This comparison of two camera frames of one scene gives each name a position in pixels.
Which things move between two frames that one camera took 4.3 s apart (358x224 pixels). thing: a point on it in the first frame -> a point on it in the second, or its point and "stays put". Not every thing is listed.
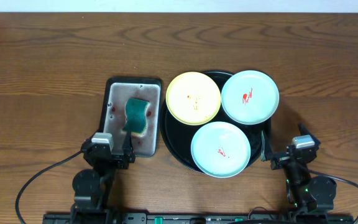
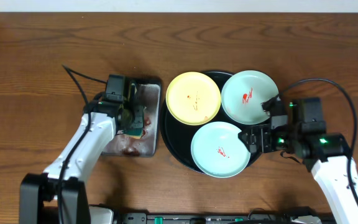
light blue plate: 250,97 stays put
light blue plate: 220,149 stays put
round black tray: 178,137 stays put
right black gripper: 281,160 -> 265,130
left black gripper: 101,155 -> 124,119
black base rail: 198,218 stays put
